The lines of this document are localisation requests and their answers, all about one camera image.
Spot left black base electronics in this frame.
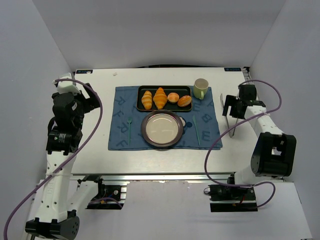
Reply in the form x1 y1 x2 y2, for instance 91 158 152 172
77 175 128 210

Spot oval orange bread roll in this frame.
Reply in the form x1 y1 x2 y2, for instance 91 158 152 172
177 95 192 108

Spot light green mug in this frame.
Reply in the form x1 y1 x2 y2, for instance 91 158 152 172
193 78 209 100

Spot blue lettered placemat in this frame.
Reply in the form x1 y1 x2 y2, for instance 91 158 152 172
108 86 223 151

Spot green plastic knife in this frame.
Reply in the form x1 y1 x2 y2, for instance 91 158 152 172
192 115 201 147

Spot black rectangular tray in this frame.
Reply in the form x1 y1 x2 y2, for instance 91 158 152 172
136 85 192 112

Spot round pale bread roll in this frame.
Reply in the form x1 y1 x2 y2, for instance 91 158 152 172
167 92 180 104

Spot right black base electronics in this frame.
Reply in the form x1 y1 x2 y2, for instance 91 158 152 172
203 184 258 213

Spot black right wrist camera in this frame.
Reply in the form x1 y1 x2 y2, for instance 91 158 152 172
238 84 257 101

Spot metal serving tongs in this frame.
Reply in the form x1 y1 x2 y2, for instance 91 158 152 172
219 93 235 138

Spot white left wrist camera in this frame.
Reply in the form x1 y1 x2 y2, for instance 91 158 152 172
52 72 81 96

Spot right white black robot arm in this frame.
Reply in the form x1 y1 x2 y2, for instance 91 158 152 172
220 95 297 185

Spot small striped croissant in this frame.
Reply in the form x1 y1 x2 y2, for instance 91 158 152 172
141 90 153 110

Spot aluminium table frame rail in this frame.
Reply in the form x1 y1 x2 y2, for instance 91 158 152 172
71 172 231 182

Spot black base electronics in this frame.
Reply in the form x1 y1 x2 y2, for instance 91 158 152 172
203 184 258 213
77 175 128 210

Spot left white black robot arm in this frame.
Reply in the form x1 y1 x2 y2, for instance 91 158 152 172
24 79 102 240

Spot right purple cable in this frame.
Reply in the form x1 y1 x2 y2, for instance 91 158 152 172
204 79 283 209

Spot dark rimmed white plate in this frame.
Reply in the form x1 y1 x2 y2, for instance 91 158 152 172
140 110 184 148

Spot large striped croissant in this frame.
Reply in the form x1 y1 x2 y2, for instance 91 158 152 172
153 87 168 110

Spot green plastic fork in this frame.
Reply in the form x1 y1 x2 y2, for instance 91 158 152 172
127 117 132 145

